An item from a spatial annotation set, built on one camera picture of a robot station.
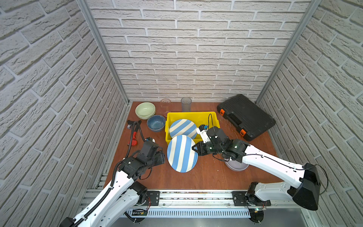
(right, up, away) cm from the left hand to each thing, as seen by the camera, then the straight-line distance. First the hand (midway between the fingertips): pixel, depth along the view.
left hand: (162, 154), depth 77 cm
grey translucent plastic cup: (+13, +31, +33) cm, 47 cm away
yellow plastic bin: (+31, +19, +37) cm, 52 cm away
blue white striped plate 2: (+10, -1, -2) cm, 11 cm away
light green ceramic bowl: (-20, +26, +33) cm, 46 cm away
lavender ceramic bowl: (+43, -9, +8) cm, 45 cm away
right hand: (+17, +5, -5) cm, 18 cm away
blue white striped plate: (+11, +13, +23) cm, 28 cm away
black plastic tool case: (+59, +20, +23) cm, 66 cm away
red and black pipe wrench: (-23, +4, +19) cm, 31 cm away
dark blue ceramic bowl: (-10, +16, +26) cm, 32 cm away
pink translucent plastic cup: (-3, +31, +28) cm, 42 cm away
